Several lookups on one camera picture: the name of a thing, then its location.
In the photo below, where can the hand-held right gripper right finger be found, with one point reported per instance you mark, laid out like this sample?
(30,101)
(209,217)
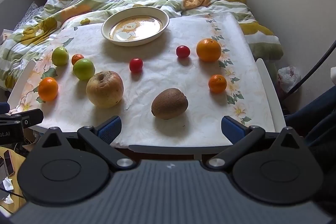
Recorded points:
(232,130)

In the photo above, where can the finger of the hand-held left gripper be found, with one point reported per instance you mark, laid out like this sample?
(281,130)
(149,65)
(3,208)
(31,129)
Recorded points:
(4,108)
(31,116)

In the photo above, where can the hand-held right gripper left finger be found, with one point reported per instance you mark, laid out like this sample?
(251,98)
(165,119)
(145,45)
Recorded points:
(110,130)

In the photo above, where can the medium orange tangerine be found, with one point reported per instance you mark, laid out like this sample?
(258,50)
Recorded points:
(217,83)
(48,89)

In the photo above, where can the large yellow apple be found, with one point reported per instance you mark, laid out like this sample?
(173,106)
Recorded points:
(105,89)

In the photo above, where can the brown kiwi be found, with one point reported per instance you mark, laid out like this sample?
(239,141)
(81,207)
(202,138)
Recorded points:
(169,103)

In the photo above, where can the small green apple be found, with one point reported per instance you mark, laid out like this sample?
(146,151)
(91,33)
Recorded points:
(60,56)

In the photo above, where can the red cherry tomato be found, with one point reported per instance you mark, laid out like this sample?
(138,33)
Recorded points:
(136,65)
(183,51)

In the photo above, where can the small tangerine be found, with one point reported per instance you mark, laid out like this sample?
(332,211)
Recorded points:
(76,58)

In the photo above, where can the large orange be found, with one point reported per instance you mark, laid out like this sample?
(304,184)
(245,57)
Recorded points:
(208,50)

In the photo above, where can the cream bowl with bear print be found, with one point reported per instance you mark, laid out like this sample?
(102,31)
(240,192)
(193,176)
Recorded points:
(136,27)

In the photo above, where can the wooden side table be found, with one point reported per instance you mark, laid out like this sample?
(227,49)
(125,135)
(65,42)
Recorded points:
(17,161)

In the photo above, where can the smartphone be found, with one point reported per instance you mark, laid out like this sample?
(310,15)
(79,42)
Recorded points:
(8,163)

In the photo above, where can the crumpled white tissue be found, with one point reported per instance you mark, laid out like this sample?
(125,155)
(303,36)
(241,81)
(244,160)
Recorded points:
(7,199)
(8,184)

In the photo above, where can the small white box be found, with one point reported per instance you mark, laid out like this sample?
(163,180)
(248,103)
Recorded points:
(5,36)

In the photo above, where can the floral white tablecloth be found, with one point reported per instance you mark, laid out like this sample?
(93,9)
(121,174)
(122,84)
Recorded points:
(162,77)

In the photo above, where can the white plastic bag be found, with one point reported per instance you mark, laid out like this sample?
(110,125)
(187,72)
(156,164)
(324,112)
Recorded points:
(288,77)

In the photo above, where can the person's dark blue clothing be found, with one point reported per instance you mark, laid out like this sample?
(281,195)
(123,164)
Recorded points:
(317,111)

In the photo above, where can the blue patterned pillow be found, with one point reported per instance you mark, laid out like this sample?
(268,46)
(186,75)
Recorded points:
(30,15)

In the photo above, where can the green yellow floral blanket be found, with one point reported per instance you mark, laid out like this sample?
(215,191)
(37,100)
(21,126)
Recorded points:
(105,1)

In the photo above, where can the white table frame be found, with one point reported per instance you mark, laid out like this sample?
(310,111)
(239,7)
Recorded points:
(270,98)

